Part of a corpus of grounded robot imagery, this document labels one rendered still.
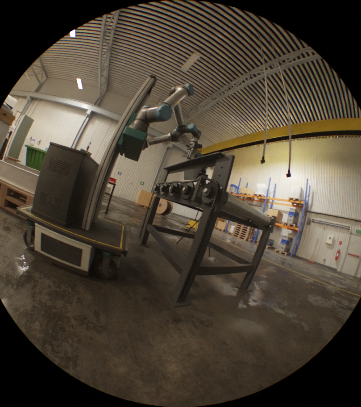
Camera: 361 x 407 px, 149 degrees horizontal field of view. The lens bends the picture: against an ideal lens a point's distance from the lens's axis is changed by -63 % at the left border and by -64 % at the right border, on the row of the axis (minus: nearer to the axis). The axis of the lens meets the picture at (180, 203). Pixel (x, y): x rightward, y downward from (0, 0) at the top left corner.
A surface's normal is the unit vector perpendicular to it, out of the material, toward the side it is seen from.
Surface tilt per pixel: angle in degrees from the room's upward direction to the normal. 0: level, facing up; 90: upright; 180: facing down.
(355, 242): 90
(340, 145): 90
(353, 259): 90
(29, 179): 90
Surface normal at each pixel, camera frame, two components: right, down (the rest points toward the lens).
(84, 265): 0.36, 0.08
